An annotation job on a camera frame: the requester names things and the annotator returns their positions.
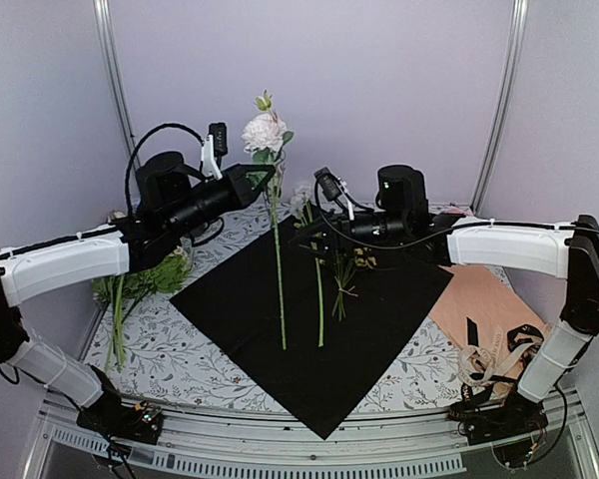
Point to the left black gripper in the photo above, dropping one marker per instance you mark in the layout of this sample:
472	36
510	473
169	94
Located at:
241	187

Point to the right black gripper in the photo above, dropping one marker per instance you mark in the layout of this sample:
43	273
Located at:
337	234

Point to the red patterned small bowl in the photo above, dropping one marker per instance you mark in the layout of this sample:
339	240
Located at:
457	211

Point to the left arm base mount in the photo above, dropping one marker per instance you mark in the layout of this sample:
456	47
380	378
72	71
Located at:
142	422

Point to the yellow small flower bunch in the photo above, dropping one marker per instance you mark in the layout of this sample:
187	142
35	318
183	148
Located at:
345	266

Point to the black wrapping paper sheet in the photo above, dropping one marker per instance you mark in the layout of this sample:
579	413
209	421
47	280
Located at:
329	365

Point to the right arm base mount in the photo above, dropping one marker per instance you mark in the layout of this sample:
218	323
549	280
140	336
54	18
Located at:
514	417

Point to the white rose long stem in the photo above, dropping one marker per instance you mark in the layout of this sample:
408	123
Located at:
265	137

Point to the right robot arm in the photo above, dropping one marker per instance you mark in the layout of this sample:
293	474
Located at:
539	252

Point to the right aluminium frame post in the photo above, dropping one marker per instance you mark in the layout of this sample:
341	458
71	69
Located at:
510	66

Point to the pink wrapping paper sheet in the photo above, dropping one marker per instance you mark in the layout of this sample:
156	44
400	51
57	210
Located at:
476	293

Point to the cream printed ribbon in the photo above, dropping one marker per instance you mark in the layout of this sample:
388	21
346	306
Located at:
480	367

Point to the aluminium frame post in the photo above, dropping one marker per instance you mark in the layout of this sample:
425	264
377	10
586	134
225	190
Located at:
510	66
105	31

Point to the left aluminium frame post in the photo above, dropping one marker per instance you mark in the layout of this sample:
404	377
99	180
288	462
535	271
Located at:
105	31

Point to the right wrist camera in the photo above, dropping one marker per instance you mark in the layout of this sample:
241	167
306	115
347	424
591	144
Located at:
333	191

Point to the green leafy flower bunch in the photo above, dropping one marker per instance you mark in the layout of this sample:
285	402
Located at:
123	293

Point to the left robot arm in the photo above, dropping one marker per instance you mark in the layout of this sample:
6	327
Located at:
124	245

